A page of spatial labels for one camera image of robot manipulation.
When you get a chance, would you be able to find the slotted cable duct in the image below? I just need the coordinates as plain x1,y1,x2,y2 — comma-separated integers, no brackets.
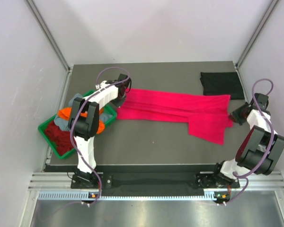
38,191,227,201

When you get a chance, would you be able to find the dark red t-shirt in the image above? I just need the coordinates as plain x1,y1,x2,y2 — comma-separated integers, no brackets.
44,120,73,158

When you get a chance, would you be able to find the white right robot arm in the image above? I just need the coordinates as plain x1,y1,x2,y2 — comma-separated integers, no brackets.
211,93,284,187

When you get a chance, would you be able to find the aluminium frame post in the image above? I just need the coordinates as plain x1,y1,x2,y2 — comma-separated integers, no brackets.
24,0,71,71
235,0,280,69

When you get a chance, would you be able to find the pink t-shirt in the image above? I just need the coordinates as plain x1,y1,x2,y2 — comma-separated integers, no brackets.
117,89,232,145

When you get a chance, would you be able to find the orange t-shirt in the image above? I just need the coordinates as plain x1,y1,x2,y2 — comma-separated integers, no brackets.
57,107,105,134

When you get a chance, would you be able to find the green plastic bin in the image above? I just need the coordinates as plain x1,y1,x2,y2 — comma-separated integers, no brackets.
38,90,117,159

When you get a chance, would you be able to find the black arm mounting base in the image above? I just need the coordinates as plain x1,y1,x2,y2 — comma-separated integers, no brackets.
70,165,242,190

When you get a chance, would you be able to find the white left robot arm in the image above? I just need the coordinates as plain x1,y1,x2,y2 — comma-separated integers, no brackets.
68,74,132,189

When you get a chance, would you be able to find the folded black t-shirt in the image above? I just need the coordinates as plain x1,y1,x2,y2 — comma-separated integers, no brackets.
200,72,245,100

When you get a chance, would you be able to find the grey t-shirt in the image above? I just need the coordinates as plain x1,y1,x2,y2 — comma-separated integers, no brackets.
54,93,113,131

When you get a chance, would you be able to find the left aluminium frame post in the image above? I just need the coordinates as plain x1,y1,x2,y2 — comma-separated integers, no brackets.
24,0,71,71

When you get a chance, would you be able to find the right aluminium frame post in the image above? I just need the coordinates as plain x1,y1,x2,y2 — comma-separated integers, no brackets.
235,0,280,69

